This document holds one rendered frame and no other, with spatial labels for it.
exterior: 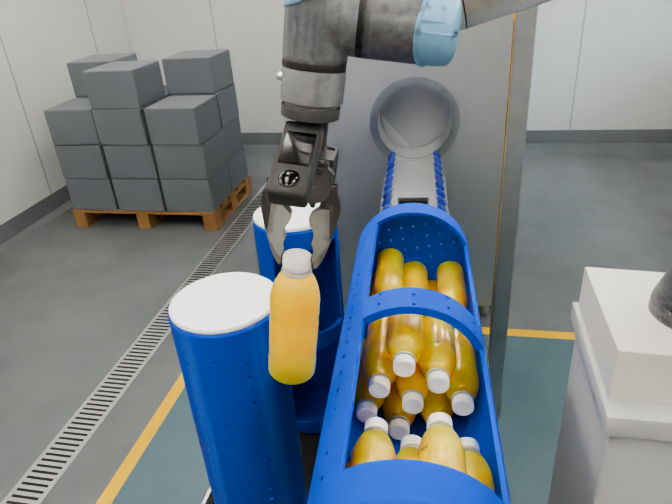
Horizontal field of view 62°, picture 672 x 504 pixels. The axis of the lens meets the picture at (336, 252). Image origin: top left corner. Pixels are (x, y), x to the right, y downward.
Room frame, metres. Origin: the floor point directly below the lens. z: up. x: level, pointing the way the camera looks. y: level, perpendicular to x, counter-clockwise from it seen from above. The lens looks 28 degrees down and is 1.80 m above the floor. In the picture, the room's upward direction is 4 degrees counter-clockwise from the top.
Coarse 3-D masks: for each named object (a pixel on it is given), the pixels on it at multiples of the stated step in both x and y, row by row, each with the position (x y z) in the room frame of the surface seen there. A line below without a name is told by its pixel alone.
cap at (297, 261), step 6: (288, 252) 0.66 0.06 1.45; (294, 252) 0.66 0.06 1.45; (300, 252) 0.66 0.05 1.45; (306, 252) 0.66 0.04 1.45; (282, 258) 0.65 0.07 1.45; (288, 258) 0.64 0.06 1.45; (294, 258) 0.65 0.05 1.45; (300, 258) 0.65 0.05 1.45; (306, 258) 0.65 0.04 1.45; (288, 264) 0.64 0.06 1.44; (294, 264) 0.64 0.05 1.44; (300, 264) 0.64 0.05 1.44; (306, 264) 0.64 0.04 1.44; (288, 270) 0.64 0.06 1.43; (294, 270) 0.64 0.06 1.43; (300, 270) 0.64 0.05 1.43; (306, 270) 0.64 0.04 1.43
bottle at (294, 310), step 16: (288, 272) 0.64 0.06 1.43; (272, 288) 0.65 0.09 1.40; (288, 288) 0.63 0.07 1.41; (304, 288) 0.63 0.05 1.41; (272, 304) 0.64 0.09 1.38; (288, 304) 0.62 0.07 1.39; (304, 304) 0.63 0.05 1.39; (272, 320) 0.64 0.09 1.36; (288, 320) 0.62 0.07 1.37; (304, 320) 0.62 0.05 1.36; (272, 336) 0.64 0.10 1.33; (288, 336) 0.62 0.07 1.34; (304, 336) 0.63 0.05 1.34; (272, 352) 0.64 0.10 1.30; (288, 352) 0.62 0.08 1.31; (304, 352) 0.63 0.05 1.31; (272, 368) 0.64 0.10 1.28; (288, 368) 0.62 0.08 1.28; (304, 368) 0.63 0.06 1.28; (288, 384) 0.63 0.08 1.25
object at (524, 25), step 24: (528, 24) 1.75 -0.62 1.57; (528, 48) 1.75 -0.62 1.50; (528, 72) 1.75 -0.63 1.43; (528, 96) 1.75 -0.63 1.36; (504, 144) 1.79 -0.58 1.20; (504, 168) 1.76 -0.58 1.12; (504, 192) 1.76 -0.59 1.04; (504, 216) 1.76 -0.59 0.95; (504, 240) 1.76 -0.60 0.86; (504, 264) 1.76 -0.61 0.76; (504, 288) 1.75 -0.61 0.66; (504, 312) 1.75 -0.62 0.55; (504, 336) 1.75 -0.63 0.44; (504, 360) 1.75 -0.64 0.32
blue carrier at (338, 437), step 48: (384, 240) 1.29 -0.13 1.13; (432, 240) 1.27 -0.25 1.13; (480, 336) 0.83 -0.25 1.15; (336, 384) 0.71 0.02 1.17; (480, 384) 0.81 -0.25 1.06; (336, 432) 0.59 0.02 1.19; (480, 432) 0.71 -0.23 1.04; (336, 480) 0.50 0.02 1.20; (384, 480) 0.47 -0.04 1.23; (432, 480) 0.46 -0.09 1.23
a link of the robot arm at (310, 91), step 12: (288, 72) 0.65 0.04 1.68; (300, 72) 0.64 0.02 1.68; (312, 72) 0.72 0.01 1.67; (288, 84) 0.65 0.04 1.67; (300, 84) 0.64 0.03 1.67; (312, 84) 0.64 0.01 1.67; (324, 84) 0.64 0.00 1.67; (336, 84) 0.65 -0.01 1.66; (288, 96) 0.65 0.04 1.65; (300, 96) 0.64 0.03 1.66; (312, 96) 0.64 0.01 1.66; (324, 96) 0.64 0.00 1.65; (336, 96) 0.65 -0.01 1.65; (300, 108) 0.65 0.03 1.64; (312, 108) 0.65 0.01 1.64; (324, 108) 0.65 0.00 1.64; (336, 108) 0.67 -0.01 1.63
